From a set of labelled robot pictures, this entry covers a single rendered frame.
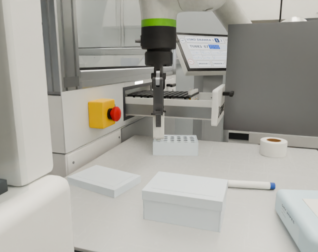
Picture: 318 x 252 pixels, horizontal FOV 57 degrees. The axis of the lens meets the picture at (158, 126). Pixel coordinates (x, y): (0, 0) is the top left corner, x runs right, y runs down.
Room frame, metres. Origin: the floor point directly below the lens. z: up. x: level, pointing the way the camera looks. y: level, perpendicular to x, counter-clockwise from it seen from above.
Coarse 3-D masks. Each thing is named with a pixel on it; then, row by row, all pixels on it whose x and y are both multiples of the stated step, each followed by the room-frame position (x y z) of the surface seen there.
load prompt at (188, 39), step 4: (184, 36) 1.94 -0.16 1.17; (188, 36) 1.95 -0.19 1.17; (192, 36) 1.96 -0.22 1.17; (196, 36) 1.98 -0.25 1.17; (188, 40) 1.93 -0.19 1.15; (192, 40) 1.94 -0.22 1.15; (196, 40) 1.95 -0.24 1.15; (200, 40) 1.97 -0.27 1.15; (204, 40) 1.98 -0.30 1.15; (208, 40) 1.99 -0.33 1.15; (212, 40) 2.01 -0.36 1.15; (216, 40) 2.02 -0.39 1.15; (220, 40) 2.04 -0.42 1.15
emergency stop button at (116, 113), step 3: (114, 108) 0.75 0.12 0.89; (117, 108) 0.76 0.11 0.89; (111, 111) 0.75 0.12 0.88; (114, 111) 0.75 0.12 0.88; (117, 111) 0.76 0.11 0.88; (120, 111) 0.77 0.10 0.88; (111, 114) 0.75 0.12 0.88; (114, 114) 0.75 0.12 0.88; (117, 114) 0.75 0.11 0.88; (120, 114) 0.77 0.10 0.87; (111, 117) 0.75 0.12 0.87; (114, 117) 0.75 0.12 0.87; (117, 117) 0.76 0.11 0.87; (114, 120) 0.76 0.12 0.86; (117, 120) 0.76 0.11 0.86
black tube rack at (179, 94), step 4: (136, 92) 1.08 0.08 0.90; (140, 92) 1.08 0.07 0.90; (144, 92) 1.08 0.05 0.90; (148, 92) 1.09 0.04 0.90; (152, 92) 1.08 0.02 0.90; (164, 92) 1.08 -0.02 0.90; (168, 92) 1.08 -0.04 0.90; (172, 92) 1.08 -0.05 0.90; (176, 92) 1.08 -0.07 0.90; (180, 92) 1.08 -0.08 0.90; (184, 92) 1.09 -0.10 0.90; (140, 96) 1.00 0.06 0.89; (144, 96) 1.00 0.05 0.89; (148, 96) 1.00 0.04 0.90; (152, 96) 0.99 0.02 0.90; (164, 96) 0.98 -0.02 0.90; (168, 96) 0.97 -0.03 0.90; (172, 96) 0.97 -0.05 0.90; (176, 96) 0.97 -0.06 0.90; (180, 96) 0.96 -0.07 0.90
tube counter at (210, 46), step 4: (204, 44) 1.95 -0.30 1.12; (208, 44) 1.97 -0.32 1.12; (212, 44) 1.98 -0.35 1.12; (216, 44) 1.99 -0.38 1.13; (220, 44) 2.01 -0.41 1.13; (224, 44) 2.02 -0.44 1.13; (208, 48) 1.94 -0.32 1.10; (212, 48) 1.95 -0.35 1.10; (216, 48) 1.97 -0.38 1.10; (220, 48) 1.98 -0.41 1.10; (224, 48) 2.00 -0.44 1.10
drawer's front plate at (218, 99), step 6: (222, 84) 1.10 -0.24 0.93; (216, 90) 0.87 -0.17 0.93; (222, 90) 0.99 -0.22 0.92; (216, 96) 0.87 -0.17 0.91; (222, 96) 1.00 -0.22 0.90; (216, 102) 0.87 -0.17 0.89; (222, 102) 1.01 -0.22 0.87; (216, 108) 0.87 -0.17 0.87; (216, 114) 0.87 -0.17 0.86; (222, 114) 1.02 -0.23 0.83; (216, 120) 0.87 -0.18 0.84
